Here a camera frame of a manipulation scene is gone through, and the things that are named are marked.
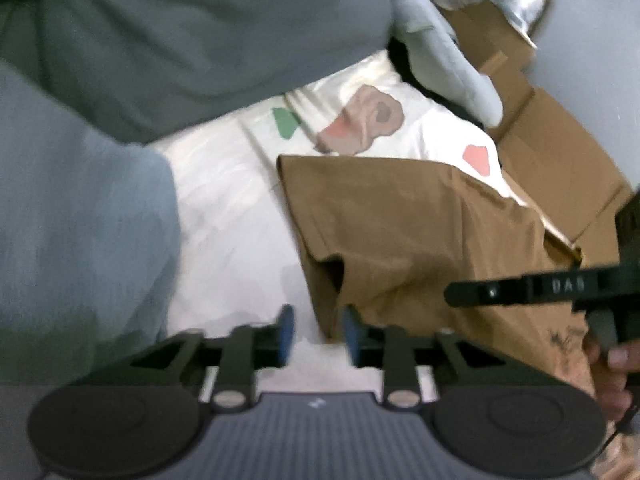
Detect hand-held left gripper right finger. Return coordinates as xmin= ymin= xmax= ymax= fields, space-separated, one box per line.
xmin=341 ymin=304 xmax=504 ymax=411

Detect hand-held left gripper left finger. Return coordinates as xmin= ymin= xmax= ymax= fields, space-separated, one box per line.
xmin=132 ymin=304 xmax=297 ymax=411

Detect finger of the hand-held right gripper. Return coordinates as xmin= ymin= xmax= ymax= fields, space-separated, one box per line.
xmin=444 ymin=271 xmax=527 ymax=309

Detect brown printed t-shirt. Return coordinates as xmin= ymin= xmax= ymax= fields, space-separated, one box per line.
xmin=277 ymin=154 xmax=623 ymax=480

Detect person's right hand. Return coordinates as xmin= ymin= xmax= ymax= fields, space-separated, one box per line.
xmin=586 ymin=337 xmax=640 ymax=420

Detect bear print blanket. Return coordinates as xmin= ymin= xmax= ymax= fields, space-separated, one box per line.
xmin=145 ymin=50 xmax=526 ymax=401

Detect flat cardboard sheet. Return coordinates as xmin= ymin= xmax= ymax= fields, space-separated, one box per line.
xmin=440 ymin=0 xmax=636 ymax=261

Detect grey wrapped panel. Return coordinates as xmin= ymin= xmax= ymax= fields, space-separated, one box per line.
xmin=525 ymin=0 xmax=640 ymax=186

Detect black cloth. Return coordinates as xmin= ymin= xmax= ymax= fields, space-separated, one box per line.
xmin=387 ymin=35 xmax=496 ymax=133

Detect grey neck pillow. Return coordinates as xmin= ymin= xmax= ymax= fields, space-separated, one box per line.
xmin=390 ymin=0 xmax=503 ymax=128

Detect blue jeans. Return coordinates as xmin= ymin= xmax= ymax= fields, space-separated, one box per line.
xmin=0 ymin=60 xmax=182 ymax=376

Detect dark grey cushion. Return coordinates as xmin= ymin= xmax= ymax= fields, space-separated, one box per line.
xmin=0 ymin=0 xmax=393 ymax=143

